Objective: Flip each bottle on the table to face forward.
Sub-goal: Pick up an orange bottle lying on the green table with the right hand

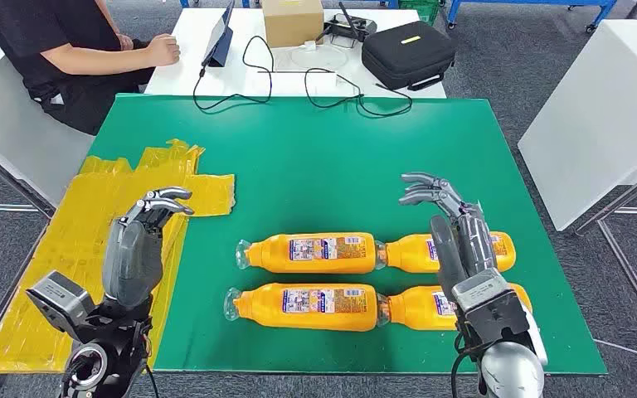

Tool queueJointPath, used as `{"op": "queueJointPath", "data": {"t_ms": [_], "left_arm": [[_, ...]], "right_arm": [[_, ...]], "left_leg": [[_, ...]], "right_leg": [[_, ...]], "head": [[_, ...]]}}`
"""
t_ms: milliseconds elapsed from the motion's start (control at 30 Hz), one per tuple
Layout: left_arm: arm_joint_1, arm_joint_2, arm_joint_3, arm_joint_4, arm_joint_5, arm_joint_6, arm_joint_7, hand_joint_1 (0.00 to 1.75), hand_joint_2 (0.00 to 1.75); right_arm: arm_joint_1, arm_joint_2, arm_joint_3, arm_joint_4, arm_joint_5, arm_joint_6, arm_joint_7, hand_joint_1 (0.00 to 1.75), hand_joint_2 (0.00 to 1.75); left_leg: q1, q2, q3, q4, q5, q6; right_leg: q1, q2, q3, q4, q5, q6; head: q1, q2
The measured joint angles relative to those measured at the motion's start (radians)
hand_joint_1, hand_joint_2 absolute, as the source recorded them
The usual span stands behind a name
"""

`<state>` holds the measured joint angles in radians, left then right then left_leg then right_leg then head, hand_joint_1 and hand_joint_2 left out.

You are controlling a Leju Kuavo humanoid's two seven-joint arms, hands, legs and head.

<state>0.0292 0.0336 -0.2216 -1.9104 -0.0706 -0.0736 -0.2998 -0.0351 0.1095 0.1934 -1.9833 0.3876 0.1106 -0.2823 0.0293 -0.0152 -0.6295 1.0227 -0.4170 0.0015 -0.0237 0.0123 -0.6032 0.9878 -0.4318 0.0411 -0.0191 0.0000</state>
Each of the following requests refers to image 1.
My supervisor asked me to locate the black remote controller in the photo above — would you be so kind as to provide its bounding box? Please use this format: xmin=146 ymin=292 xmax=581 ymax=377
xmin=315 ymin=1 xmax=378 ymax=50

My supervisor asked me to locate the person's right hand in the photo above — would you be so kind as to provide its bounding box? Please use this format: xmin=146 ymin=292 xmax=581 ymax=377
xmin=145 ymin=33 xmax=182 ymax=68

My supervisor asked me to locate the white floor cable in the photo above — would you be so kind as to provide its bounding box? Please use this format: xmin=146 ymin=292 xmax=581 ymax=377
xmin=593 ymin=336 xmax=637 ymax=358

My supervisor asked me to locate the clear round plate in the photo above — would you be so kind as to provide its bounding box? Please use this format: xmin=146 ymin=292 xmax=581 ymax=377
xmin=289 ymin=43 xmax=348 ymax=71

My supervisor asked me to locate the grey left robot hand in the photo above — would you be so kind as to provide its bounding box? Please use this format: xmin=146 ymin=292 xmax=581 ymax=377
xmin=101 ymin=187 xmax=196 ymax=310

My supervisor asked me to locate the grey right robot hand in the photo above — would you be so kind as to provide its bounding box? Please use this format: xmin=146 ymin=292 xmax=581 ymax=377
xmin=398 ymin=172 xmax=500 ymax=302

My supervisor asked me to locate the blue metal rack frame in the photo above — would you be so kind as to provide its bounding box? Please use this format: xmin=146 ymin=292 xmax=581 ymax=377
xmin=445 ymin=0 xmax=618 ymax=33

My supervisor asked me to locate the person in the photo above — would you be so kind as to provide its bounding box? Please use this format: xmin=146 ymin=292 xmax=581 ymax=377
xmin=0 ymin=0 xmax=182 ymax=137

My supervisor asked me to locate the brown cardboard box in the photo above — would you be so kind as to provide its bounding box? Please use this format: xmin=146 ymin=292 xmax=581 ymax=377
xmin=260 ymin=0 xmax=325 ymax=49

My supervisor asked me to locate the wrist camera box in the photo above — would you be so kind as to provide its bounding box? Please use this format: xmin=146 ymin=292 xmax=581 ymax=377
xmin=450 ymin=268 xmax=532 ymax=347
xmin=26 ymin=269 xmax=95 ymax=337

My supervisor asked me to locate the white table with metal legs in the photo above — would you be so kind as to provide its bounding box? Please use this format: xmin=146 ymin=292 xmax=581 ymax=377
xmin=0 ymin=13 xmax=95 ymax=221
xmin=518 ymin=19 xmax=637 ymax=347

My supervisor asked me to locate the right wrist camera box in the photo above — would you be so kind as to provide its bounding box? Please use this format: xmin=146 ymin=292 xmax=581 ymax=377
xmin=450 ymin=268 xmax=532 ymax=347

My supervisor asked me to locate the green plastic crate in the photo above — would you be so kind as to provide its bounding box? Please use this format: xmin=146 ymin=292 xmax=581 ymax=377
xmin=397 ymin=0 xmax=441 ymax=26

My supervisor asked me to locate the black cable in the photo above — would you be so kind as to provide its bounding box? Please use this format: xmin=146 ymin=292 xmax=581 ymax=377
xmin=192 ymin=35 xmax=275 ymax=114
xmin=303 ymin=67 xmax=414 ymax=119

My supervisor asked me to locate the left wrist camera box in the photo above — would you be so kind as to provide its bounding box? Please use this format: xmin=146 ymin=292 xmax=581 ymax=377
xmin=26 ymin=269 xmax=95 ymax=337

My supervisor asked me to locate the green table mat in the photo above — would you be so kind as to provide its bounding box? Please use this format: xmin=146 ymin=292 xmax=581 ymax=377
xmin=88 ymin=93 xmax=608 ymax=377

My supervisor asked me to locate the dark tablet with cover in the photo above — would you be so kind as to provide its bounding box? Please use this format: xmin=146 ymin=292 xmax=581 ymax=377
xmin=201 ymin=0 xmax=237 ymax=69

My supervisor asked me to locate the white desk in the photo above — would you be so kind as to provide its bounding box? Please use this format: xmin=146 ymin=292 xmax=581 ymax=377
xmin=143 ymin=6 xmax=448 ymax=100

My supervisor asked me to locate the white power adapter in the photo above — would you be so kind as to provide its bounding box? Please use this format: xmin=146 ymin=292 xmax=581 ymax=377
xmin=311 ymin=71 xmax=338 ymax=92

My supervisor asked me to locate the orange bottle with clear cap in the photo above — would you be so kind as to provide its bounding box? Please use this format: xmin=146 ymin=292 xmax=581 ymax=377
xmin=235 ymin=232 xmax=389 ymax=274
xmin=223 ymin=283 xmax=391 ymax=332
xmin=377 ymin=284 xmax=534 ymax=332
xmin=376 ymin=231 xmax=518 ymax=274

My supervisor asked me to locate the black zip carry case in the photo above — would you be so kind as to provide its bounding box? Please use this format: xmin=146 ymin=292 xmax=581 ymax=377
xmin=361 ymin=20 xmax=458 ymax=92

